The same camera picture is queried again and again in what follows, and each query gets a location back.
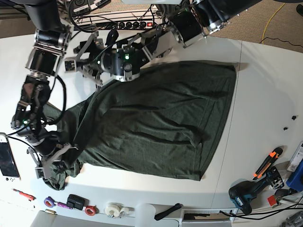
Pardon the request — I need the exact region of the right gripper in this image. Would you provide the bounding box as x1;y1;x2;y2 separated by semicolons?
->
27;135;78;170

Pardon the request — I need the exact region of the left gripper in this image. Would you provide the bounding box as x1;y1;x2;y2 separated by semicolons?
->
73;32;105;90

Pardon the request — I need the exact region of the dark green t-shirt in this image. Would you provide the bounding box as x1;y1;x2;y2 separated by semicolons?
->
44;61;236;191

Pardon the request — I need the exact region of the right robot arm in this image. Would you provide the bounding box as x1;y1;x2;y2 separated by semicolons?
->
11;0;72;174

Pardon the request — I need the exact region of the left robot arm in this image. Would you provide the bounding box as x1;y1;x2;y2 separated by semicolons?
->
64;0;258;87

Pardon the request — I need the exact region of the black power strip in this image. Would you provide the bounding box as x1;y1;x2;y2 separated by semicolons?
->
96;21;157;31

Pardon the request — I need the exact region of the white handheld game console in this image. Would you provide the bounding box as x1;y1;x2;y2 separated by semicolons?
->
0;132;20;182

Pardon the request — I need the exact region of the purple tape roll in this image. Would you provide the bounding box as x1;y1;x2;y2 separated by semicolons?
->
44;196;55;208

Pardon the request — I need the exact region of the red screwdriver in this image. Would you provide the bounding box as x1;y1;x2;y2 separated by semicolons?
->
12;188;36;201

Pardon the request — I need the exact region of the red tape roll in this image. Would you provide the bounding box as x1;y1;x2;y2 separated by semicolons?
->
85;206;97;216

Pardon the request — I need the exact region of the clear tape dispenser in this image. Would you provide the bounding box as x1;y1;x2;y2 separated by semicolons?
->
104;203;134;218

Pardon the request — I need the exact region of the white paper roll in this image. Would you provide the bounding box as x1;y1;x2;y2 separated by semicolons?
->
134;203;156;227

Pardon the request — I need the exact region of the teal black power drill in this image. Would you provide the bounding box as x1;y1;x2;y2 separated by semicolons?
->
229;166;285;215

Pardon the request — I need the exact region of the orange black utility knife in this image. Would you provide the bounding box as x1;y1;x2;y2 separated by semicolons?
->
252;147;283;181

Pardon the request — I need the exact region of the blue box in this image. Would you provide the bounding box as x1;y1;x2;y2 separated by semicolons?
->
286;161;303;192

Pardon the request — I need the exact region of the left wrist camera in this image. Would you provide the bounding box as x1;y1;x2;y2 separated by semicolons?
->
64;57;77;72

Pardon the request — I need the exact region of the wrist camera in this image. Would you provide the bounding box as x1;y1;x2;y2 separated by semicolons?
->
35;166;51;179
64;57;77;72

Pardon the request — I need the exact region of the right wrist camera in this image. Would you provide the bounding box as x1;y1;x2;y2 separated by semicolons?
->
35;166;51;179

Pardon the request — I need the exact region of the black action camera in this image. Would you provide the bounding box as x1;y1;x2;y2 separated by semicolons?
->
66;194;85;210

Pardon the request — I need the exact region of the yellow cable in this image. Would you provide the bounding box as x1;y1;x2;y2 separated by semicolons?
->
262;0;289;44

